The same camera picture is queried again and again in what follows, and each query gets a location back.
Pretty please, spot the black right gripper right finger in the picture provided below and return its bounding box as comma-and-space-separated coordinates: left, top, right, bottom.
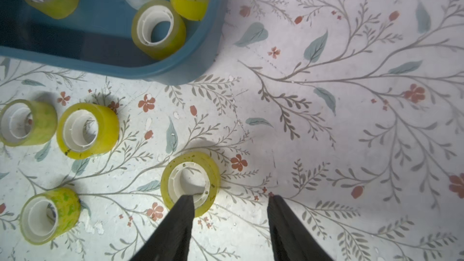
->
267, 195, 332, 261

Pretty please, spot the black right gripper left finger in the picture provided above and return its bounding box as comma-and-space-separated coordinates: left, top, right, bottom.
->
132, 195, 195, 261

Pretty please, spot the green patterned tape roll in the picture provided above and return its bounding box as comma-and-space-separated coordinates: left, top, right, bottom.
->
20, 188, 81, 245

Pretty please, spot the teal plastic storage box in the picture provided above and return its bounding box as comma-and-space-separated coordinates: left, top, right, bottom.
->
1, 0, 228, 85

